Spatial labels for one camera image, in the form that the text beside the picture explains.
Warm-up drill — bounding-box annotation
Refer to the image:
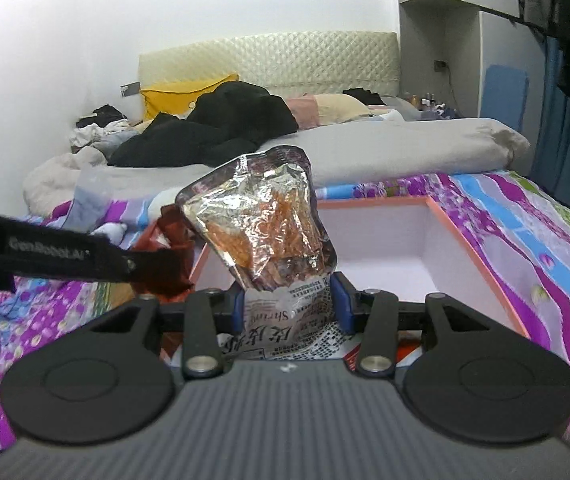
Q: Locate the pile of clothes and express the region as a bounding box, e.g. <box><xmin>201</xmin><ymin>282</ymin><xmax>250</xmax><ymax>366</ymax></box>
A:
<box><xmin>68</xmin><ymin>104</ymin><xmax>132</xmax><ymax>154</ymax></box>

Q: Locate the yellow pillow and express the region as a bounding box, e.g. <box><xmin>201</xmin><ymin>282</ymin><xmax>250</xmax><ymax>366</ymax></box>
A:
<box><xmin>140</xmin><ymin>74</ymin><xmax>240</xmax><ymax>122</ymax></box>

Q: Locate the grey wardrobe cabinet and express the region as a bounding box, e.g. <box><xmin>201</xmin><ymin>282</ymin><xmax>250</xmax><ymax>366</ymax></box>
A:
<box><xmin>397</xmin><ymin>0</ymin><xmax>522</xmax><ymax>122</ymax></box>

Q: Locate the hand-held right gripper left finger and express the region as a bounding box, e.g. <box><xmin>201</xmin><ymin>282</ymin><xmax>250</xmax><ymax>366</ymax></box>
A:
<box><xmin>90</xmin><ymin>282</ymin><xmax>246</xmax><ymax>381</ymax></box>

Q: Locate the silver foil snack packet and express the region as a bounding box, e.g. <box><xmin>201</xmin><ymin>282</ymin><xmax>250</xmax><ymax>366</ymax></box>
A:
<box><xmin>175</xmin><ymin>145</ymin><xmax>339</xmax><ymax>362</ymax></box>

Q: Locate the pink cardboard box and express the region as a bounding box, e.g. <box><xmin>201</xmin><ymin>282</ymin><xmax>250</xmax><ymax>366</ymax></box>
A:
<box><xmin>189</xmin><ymin>195</ymin><xmax>532</xmax><ymax>367</ymax></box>

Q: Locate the clear plastic pouch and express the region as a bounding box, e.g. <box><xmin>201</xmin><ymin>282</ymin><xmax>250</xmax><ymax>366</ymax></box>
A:
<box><xmin>72</xmin><ymin>169</ymin><xmax>117</xmax><ymax>234</ymax></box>

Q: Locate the grey duvet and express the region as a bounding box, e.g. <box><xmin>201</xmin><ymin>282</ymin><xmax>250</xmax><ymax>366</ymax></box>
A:
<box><xmin>22</xmin><ymin>117</ymin><xmax>532</xmax><ymax>217</ymax></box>

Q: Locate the blue curtain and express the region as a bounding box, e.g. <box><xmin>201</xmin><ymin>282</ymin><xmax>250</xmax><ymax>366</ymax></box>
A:
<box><xmin>530</xmin><ymin>35</ymin><xmax>570</xmax><ymax>214</ymax></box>

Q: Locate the group of small bottles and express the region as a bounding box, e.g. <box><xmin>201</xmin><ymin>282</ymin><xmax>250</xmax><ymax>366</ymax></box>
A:
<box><xmin>404</xmin><ymin>91</ymin><xmax>462</xmax><ymax>119</ymax></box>

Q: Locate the pink and cream pillow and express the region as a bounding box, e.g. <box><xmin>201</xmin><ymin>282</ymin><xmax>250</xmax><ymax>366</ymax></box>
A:
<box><xmin>285</xmin><ymin>92</ymin><xmax>372</xmax><ymax>129</ymax></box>

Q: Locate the floral printed bedsheet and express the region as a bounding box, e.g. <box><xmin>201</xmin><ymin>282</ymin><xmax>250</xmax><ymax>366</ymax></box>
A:
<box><xmin>0</xmin><ymin>170</ymin><xmax>570</xmax><ymax>456</ymax></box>

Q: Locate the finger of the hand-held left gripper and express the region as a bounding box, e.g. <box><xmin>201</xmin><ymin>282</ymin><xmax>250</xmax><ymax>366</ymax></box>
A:
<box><xmin>114</xmin><ymin>245</ymin><xmax>194</xmax><ymax>289</ymax></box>

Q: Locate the white and blue plush toy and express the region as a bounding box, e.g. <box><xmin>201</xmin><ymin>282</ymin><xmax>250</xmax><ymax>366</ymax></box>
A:
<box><xmin>92</xmin><ymin>221</ymin><xmax>129</xmax><ymax>249</ymax></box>

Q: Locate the small black garment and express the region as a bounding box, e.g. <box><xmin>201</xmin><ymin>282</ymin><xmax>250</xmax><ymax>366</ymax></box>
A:
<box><xmin>342</xmin><ymin>87</ymin><xmax>389</xmax><ymax>107</ymax></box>

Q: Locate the blue padded board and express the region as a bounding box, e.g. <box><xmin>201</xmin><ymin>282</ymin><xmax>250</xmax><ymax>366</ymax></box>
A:
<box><xmin>480</xmin><ymin>64</ymin><xmax>530</xmax><ymax>134</ymax></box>

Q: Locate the dark red snack packet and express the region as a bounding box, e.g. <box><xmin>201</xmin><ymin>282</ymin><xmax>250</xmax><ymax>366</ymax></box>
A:
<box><xmin>132</xmin><ymin>204</ymin><xmax>197</xmax><ymax>297</ymax></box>

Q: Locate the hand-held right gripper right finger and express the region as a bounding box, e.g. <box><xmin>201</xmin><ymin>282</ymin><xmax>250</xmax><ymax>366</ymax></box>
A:
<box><xmin>329</xmin><ymin>271</ymin><xmax>490</xmax><ymax>380</ymax></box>

